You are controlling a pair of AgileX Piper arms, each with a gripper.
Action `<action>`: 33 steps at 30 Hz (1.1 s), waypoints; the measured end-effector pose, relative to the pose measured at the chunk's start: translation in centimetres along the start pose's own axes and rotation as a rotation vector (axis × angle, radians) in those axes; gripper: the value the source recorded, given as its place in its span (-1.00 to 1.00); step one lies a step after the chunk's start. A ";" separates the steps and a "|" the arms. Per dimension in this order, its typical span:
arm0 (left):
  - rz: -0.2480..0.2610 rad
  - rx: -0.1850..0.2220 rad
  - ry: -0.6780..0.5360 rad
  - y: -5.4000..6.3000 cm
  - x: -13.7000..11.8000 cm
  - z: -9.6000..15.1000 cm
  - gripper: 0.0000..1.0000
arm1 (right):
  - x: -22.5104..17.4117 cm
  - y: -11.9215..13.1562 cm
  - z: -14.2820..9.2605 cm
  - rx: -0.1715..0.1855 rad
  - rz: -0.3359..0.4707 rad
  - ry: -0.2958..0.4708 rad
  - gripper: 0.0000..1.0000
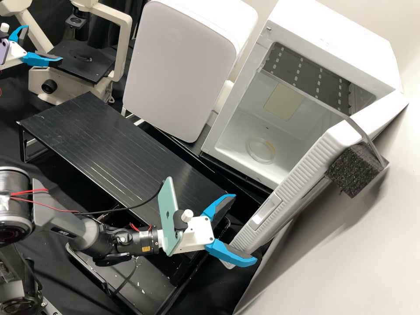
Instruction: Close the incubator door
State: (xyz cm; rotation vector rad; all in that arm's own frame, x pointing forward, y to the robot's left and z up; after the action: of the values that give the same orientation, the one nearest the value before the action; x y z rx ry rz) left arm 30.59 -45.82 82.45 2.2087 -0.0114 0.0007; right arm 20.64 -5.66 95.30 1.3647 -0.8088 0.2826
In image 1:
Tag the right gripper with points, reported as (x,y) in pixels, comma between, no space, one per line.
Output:
(197,234)

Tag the black tray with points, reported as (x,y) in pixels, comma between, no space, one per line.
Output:
(147,282)

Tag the left wrist camera phone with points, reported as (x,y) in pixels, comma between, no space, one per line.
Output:
(2,49)

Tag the incubator door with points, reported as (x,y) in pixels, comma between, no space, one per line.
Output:
(295,183)

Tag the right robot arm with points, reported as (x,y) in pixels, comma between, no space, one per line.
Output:
(82,229)

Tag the right wrist camera phone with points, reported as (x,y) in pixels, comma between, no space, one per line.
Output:
(167,213)

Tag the wrist camera phone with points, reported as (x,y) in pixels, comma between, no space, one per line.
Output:
(2,49)
(167,213)

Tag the petri dish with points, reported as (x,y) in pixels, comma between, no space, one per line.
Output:
(261,154)

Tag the white box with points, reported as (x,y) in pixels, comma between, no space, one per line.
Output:
(177,72)

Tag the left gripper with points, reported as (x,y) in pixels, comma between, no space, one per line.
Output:
(14,54)

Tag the white incubator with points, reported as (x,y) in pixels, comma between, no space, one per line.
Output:
(328,32)

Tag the cream microscope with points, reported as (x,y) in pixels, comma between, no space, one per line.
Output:
(70,87)

